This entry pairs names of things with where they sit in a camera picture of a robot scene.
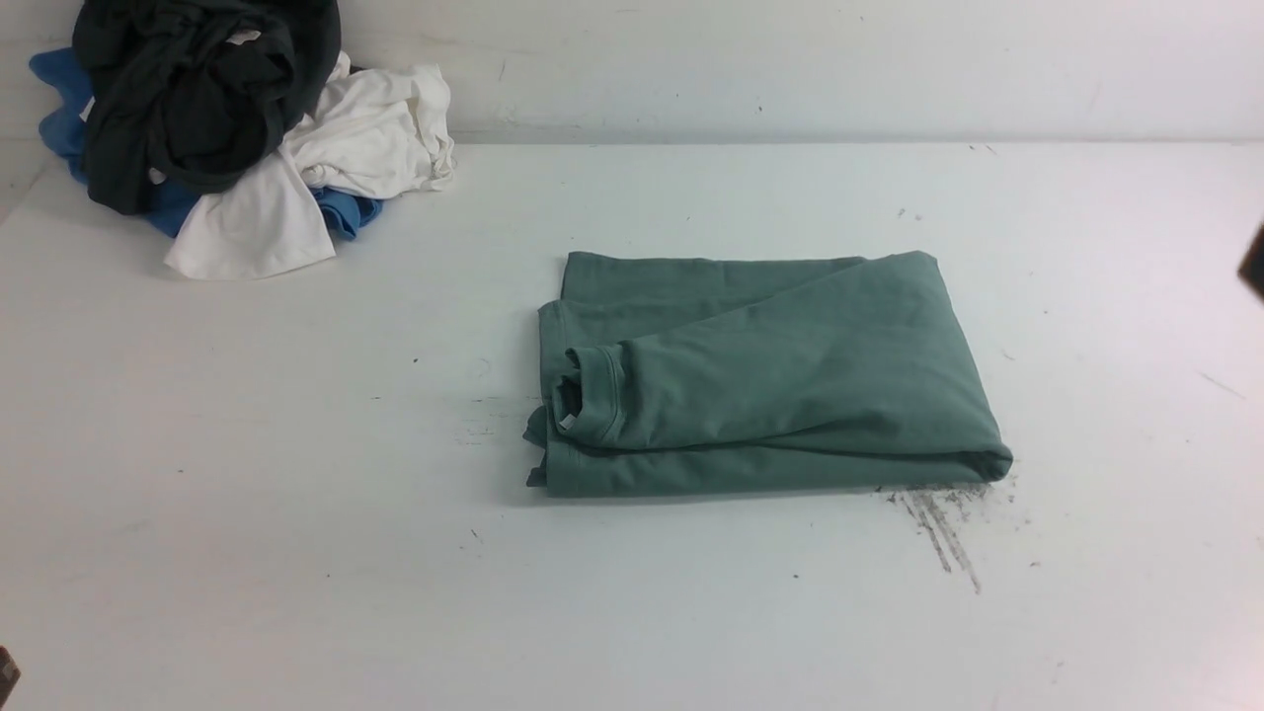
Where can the green long-sleeved shirt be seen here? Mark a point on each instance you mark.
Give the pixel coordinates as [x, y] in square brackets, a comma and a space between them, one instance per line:
[698, 377]

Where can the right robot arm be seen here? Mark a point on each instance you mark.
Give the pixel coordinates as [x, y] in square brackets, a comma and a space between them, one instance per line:
[1251, 268]

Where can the blue garment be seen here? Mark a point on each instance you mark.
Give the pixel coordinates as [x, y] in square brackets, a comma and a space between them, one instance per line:
[63, 133]

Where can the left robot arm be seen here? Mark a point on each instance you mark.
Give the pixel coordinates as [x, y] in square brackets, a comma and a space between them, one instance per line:
[9, 675]

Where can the dark green-black garment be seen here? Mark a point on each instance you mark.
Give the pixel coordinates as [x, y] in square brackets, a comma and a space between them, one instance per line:
[197, 91]

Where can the white garment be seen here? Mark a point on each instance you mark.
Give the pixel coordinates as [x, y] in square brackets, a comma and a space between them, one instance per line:
[377, 134]

